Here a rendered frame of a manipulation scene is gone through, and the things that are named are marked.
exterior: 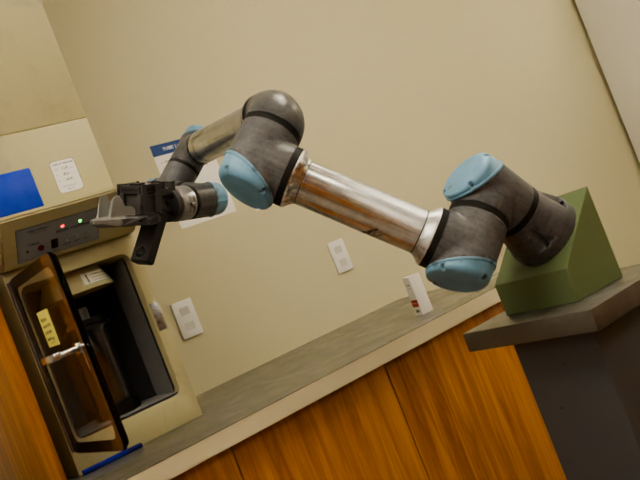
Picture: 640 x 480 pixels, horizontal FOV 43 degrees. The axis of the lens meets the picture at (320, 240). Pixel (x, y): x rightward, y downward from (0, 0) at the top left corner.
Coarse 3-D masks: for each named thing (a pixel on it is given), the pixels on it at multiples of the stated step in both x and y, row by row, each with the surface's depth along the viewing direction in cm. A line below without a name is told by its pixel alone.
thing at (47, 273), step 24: (48, 264) 153; (24, 288) 168; (48, 288) 157; (24, 312) 173; (72, 312) 151; (72, 336) 154; (72, 360) 158; (72, 384) 162; (96, 384) 152; (72, 408) 167; (96, 408) 156; (72, 432) 172; (96, 432) 160; (120, 432) 150
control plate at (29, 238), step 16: (96, 208) 182; (48, 224) 175; (64, 224) 178; (80, 224) 181; (16, 240) 172; (32, 240) 175; (48, 240) 178; (64, 240) 181; (80, 240) 184; (32, 256) 177
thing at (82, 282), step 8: (72, 272) 189; (80, 272) 189; (88, 272) 190; (96, 272) 192; (104, 272) 194; (72, 280) 188; (80, 280) 188; (88, 280) 189; (96, 280) 190; (104, 280) 192; (112, 280) 195; (72, 288) 187; (80, 288) 187; (88, 288) 188; (96, 288) 203; (80, 296) 203
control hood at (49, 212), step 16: (96, 192) 180; (112, 192) 183; (48, 208) 174; (64, 208) 176; (80, 208) 179; (0, 224) 168; (16, 224) 170; (32, 224) 173; (0, 240) 170; (96, 240) 187; (0, 256) 173; (16, 256) 174
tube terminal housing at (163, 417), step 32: (64, 128) 192; (0, 160) 182; (32, 160) 186; (96, 160) 195; (64, 256) 185; (96, 256) 189; (128, 256) 193; (0, 288) 180; (32, 352) 176; (32, 384) 182; (160, 416) 189; (192, 416) 193; (64, 448) 178; (128, 448) 183
